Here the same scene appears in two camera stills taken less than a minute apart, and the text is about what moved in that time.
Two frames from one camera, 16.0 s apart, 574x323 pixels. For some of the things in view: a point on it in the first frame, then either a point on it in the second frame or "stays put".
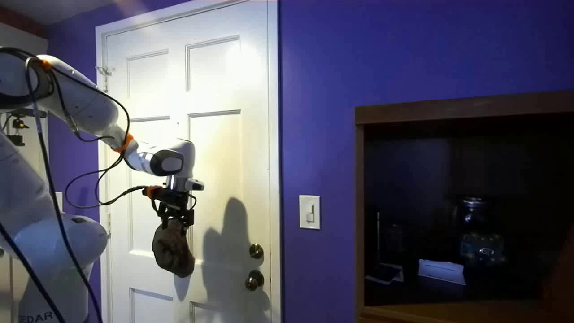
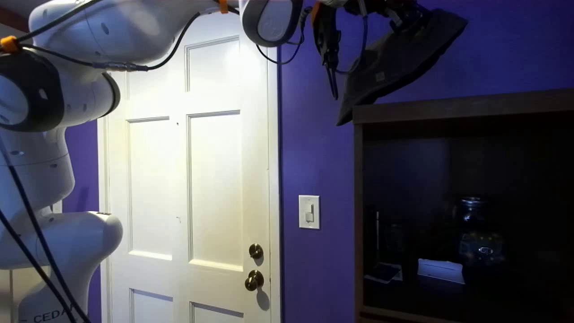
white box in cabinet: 441,270 stays put
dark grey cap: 172,249 to 413,40
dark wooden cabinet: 465,211 stays put
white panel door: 208,76 stays put
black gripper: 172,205 to 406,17
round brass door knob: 255,279 stays put
